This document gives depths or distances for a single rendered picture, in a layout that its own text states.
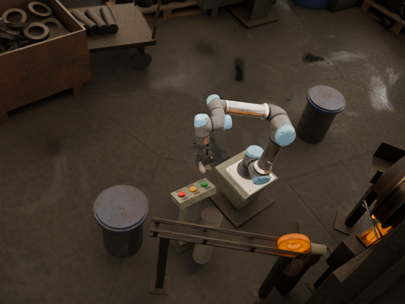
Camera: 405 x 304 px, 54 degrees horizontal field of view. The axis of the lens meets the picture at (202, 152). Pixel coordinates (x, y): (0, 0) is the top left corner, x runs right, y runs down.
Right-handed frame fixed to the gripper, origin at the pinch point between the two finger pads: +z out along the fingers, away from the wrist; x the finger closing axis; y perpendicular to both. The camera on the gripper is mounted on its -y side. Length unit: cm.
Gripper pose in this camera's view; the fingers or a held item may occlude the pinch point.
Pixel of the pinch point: (202, 170)
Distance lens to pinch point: 224.4
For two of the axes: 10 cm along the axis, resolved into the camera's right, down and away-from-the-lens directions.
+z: 0.6, 8.4, 5.5
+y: 5.6, 4.3, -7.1
